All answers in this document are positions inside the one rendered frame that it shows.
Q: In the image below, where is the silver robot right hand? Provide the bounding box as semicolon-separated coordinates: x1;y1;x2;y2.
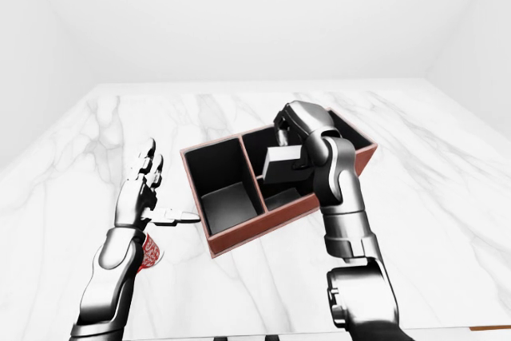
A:
272;100;342;170

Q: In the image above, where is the silver robot left hand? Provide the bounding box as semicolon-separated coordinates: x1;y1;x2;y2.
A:
113;137;201;233

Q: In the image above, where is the white book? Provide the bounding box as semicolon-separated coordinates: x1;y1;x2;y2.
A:
262;145;313;187

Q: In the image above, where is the red-brown desk caddy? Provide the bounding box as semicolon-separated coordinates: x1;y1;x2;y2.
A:
180;107;378;260

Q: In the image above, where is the red patterned bowl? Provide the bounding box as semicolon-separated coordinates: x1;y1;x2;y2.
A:
137;232;166;275

